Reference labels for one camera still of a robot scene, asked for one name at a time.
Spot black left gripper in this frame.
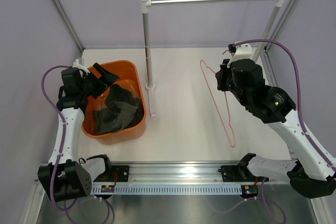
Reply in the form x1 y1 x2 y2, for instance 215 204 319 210
79 63 119 99

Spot pink wire hanger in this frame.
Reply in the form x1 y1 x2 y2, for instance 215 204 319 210
199 48 236 148

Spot dark green shorts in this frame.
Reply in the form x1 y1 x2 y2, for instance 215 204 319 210
93 84 144 135

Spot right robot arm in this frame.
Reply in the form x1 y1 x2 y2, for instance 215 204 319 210
215 59 335 199

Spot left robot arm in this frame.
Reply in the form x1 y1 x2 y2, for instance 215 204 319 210
37 60 119 206

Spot orange plastic basket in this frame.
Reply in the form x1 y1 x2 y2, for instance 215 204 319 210
82 60 146 143

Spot metal clothes rack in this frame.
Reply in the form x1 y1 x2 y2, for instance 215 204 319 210
138 0 290 118

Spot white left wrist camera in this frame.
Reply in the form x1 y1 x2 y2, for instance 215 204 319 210
72 58 90 74

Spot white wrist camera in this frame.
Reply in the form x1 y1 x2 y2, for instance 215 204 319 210
228 44 253 67
72 58 90 74

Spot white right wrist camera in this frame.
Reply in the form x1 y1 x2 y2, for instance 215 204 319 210
228 44 253 67

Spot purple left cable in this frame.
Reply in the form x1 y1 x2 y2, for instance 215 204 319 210
41 65 115 224

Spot purple cable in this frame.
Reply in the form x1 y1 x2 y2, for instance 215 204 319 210
41 65 115 224
209 39 336 224

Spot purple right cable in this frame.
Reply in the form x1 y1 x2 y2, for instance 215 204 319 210
209 39 336 224

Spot aluminium rail base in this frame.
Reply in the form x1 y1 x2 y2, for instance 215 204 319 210
34 161 320 196

